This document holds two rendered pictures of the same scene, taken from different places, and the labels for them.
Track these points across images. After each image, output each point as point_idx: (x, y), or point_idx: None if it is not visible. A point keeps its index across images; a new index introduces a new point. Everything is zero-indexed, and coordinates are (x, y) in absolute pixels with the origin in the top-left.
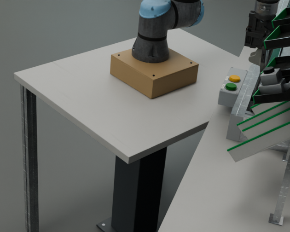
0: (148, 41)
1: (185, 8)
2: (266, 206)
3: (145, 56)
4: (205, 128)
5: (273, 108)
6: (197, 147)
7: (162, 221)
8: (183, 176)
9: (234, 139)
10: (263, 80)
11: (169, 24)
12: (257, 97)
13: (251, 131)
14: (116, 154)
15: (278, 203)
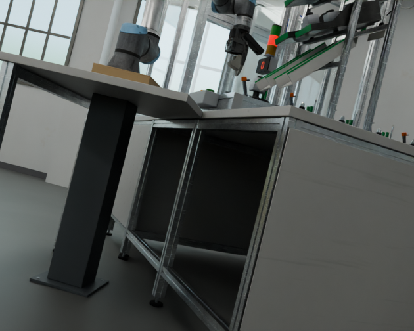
0: (131, 55)
1: (153, 41)
2: None
3: (127, 67)
4: (207, 111)
5: (295, 60)
6: (221, 110)
7: (275, 106)
8: (241, 108)
9: None
10: (309, 19)
11: (145, 46)
12: (313, 24)
13: (281, 78)
14: (169, 96)
15: (331, 111)
